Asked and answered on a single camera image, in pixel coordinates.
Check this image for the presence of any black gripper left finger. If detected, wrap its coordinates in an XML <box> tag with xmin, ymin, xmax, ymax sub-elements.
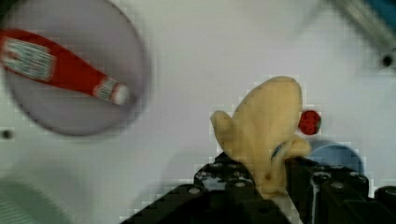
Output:
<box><xmin>121</xmin><ymin>153</ymin><xmax>291</xmax><ymax>224</ymax></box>

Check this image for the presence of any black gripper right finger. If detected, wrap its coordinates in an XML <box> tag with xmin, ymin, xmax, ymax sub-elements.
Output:
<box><xmin>286</xmin><ymin>158</ymin><xmax>395</xmax><ymax>224</ymax></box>

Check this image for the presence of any plush peeled banana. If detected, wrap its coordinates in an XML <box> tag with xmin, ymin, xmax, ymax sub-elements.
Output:
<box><xmin>210</xmin><ymin>77</ymin><xmax>311</xmax><ymax>199</ymax></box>

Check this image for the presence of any blue cup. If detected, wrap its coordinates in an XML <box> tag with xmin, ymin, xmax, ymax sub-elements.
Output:
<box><xmin>307</xmin><ymin>141</ymin><xmax>364</xmax><ymax>174</ymax></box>

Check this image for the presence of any small red raspberry toy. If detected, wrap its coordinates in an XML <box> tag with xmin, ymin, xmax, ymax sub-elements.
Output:
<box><xmin>298</xmin><ymin>110</ymin><xmax>321</xmax><ymax>135</ymax></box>

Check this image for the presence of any grey round plate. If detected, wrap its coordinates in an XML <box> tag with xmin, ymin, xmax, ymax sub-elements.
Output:
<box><xmin>1</xmin><ymin>0</ymin><xmax>150</xmax><ymax>136</ymax></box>

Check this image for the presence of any green colander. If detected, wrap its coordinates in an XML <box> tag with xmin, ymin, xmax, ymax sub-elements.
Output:
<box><xmin>0</xmin><ymin>179</ymin><xmax>73</xmax><ymax>224</ymax></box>

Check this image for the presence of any plush red ketchup bottle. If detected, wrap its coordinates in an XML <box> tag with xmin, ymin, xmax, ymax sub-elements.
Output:
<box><xmin>1</xmin><ymin>29</ymin><xmax>130</xmax><ymax>105</ymax></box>

